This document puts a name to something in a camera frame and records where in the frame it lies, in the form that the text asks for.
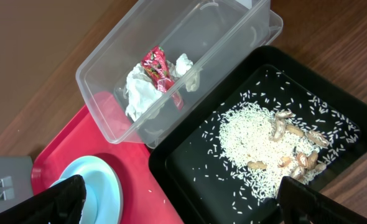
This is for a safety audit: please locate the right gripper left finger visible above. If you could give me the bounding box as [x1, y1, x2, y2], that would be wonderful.
[0, 175, 86, 224]

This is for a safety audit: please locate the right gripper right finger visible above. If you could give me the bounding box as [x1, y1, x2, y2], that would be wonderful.
[277, 177, 367, 224]

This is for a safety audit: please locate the rice and peanut shell waste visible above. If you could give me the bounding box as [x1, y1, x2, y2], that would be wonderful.
[188, 68, 361, 223]

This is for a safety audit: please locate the white tissue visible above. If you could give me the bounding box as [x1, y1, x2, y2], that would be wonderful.
[125, 63, 163, 121]
[167, 54, 200, 92]

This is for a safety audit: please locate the red snack wrapper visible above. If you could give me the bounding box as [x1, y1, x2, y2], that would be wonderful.
[141, 45, 175, 93]

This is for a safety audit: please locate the grey dishwasher rack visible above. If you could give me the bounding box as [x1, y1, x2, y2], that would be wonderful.
[0, 156, 33, 213]

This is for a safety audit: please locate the light blue small bowl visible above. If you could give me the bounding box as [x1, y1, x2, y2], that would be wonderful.
[51, 177, 99, 224]

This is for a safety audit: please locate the light blue plate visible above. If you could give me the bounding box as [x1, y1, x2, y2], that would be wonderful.
[53, 156, 123, 224]

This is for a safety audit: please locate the red plastic tray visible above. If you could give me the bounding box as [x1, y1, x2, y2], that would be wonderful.
[31, 106, 182, 224]

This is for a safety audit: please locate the black plastic bin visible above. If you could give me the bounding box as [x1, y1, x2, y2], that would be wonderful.
[149, 46, 367, 223]

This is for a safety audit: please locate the clear plastic bin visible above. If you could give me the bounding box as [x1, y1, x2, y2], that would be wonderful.
[76, 0, 283, 147]

